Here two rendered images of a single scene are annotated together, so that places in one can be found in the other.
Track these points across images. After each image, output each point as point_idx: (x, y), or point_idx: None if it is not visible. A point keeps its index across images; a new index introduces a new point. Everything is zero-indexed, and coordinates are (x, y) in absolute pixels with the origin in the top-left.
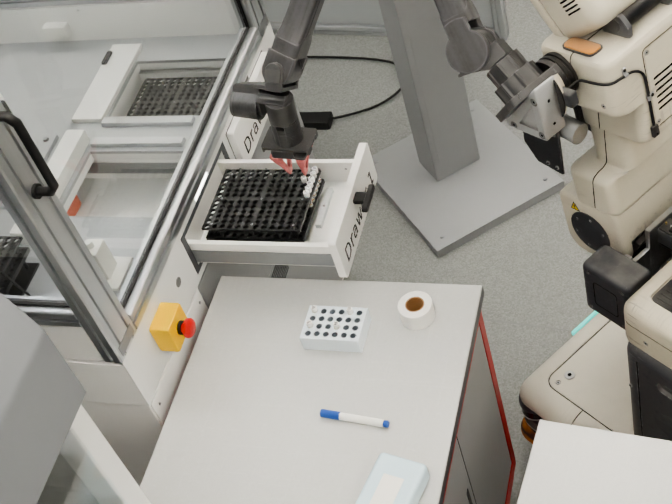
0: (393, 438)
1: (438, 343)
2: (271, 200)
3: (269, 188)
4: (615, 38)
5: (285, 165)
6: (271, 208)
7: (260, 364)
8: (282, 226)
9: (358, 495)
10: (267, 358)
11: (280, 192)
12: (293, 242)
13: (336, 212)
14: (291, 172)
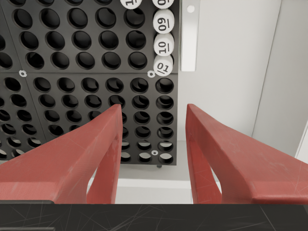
0: None
1: None
2: (57, 79)
3: (23, 31)
4: None
5: (113, 200)
6: (57, 57)
7: (142, 203)
8: (128, 152)
9: None
10: (148, 198)
11: (69, 48)
12: (167, 181)
13: (223, 13)
14: (122, 118)
